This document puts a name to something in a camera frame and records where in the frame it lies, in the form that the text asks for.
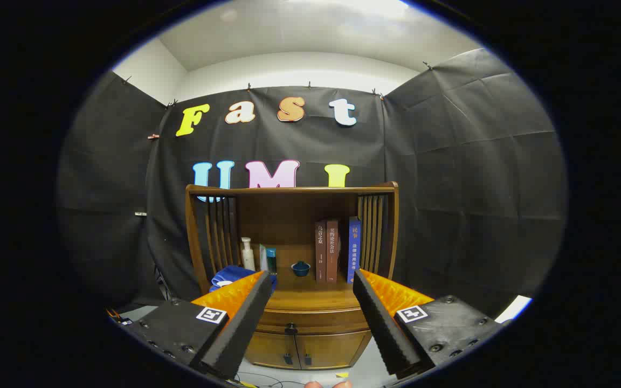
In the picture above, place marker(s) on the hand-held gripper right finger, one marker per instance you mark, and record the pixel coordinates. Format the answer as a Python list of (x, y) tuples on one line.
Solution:
[(383, 323)]

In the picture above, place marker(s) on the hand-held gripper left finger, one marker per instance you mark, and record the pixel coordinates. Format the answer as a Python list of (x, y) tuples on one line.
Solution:
[(240, 328)]

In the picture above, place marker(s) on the black drawer knob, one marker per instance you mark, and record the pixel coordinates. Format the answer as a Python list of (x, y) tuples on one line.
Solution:
[(291, 328)]

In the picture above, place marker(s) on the wooden cabinet door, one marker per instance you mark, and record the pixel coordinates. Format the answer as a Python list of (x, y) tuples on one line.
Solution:
[(332, 350), (267, 350)]

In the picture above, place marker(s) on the wooden countertop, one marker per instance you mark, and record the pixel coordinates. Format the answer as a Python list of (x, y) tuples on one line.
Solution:
[(310, 296)]

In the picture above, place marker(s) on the wooden cabinet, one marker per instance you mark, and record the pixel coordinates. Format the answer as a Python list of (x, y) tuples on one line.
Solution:
[(289, 215)]

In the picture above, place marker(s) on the blue folded towel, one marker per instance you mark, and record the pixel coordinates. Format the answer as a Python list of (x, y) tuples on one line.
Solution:
[(232, 274)]

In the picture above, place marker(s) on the white pump bottle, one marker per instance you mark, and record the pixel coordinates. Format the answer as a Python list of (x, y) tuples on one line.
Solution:
[(247, 258)]

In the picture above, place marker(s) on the white tube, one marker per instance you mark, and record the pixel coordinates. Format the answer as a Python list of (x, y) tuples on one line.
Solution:
[(263, 261)]

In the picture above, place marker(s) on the teal capped bottle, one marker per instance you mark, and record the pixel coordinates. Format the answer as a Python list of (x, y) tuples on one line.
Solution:
[(271, 261)]

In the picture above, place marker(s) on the blue book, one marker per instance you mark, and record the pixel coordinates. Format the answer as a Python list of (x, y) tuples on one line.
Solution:
[(354, 253)]

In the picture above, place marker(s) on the dark blue lidded teacup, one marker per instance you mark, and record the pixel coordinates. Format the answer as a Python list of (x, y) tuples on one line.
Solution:
[(301, 269)]

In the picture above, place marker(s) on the reddish brown book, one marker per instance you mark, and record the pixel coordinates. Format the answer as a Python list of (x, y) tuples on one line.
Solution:
[(332, 253)]

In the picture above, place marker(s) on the black stand legs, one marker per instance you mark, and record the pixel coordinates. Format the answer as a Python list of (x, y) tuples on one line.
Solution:
[(162, 283)]

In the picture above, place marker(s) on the dark brown book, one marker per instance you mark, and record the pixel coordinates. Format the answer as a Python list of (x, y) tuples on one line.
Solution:
[(321, 253)]

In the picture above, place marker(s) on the black floor equipment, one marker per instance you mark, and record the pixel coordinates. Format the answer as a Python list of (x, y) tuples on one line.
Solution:
[(116, 316)]

